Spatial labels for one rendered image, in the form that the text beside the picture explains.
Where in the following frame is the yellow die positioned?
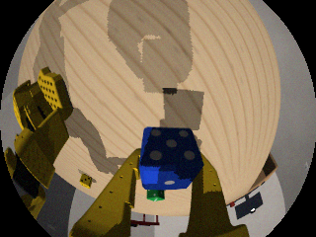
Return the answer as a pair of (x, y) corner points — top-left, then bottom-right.
(79, 174), (92, 189)

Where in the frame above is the blue die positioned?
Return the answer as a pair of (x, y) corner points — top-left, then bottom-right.
(139, 126), (204, 190)

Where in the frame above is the green die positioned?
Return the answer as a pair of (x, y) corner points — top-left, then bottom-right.
(147, 190), (165, 201)

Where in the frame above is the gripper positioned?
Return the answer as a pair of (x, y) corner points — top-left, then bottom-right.
(69, 148), (250, 237)

